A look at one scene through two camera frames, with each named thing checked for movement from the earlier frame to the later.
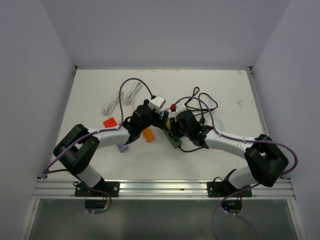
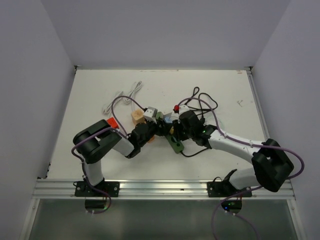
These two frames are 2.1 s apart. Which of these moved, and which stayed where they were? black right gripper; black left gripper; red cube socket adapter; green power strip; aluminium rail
Moved: black left gripper; green power strip
Stayed: red cube socket adapter; black right gripper; aluminium rail
